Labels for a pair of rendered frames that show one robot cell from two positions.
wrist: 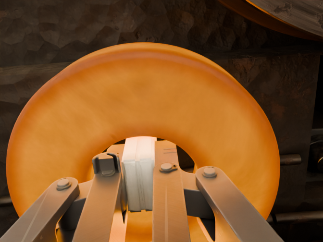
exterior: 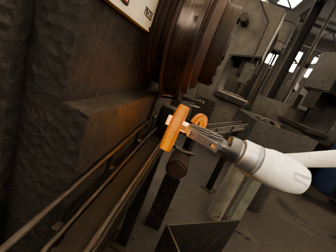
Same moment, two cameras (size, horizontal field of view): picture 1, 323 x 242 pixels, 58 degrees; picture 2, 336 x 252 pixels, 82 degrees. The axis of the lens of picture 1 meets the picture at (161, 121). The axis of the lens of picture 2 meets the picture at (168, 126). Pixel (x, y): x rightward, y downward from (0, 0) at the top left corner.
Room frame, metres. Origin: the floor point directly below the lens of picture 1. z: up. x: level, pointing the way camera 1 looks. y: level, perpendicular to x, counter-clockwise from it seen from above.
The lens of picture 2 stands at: (0.12, 0.60, 1.00)
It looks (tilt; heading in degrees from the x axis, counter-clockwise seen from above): 17 degrees down; 275
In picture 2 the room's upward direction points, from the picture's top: 21 degrees clockwise
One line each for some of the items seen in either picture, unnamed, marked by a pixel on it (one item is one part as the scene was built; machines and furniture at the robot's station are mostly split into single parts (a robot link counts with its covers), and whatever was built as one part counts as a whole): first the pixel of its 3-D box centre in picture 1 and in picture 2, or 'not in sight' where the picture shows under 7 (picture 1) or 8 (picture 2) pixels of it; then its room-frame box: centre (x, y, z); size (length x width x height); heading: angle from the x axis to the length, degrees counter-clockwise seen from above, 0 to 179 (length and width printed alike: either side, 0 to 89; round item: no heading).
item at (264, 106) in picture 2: not in sight; (268, 123); (-1.66, -4.27, 0.55); 1.10 x 0.53 x 1.10; 109
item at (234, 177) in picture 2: not in sight; (226, 191); (-0.36, -0.82, 0.26); 0.12 x 0.12 x 0.52
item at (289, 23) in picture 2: not in sight; (262, 68); (-2.01, -8.97, 2.25); 0.92 x 0.92 x 4.50
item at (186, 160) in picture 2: not in sight; (167, 188); (0.08, -0.52, 0.27); 0.22 x 0.13 x 0.53; 89
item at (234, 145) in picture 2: not in sight; (224, 145); (0.00, 0.01, 0.83); 0.09 x 0.08 x 0.07; 0
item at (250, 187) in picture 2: not in sight; (247, 192); (-0.52, -0.86, 0.31); 0.24 x 0.16 x 0.62; 89
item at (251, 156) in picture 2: not in sight; (246, 155); (-0.08, 0.01, 0.83); 0.09 x 0.06 x 0.09; 90
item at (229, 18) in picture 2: not in sight; (219, 48); (0.12, -0.19, 1.11); 0.28 x 0.06 x 0.28; 89
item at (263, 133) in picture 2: not in sight; (261, 141); (-1.09, -2.63, 0.39); 1.03 x 0.83 x 0.77; 14
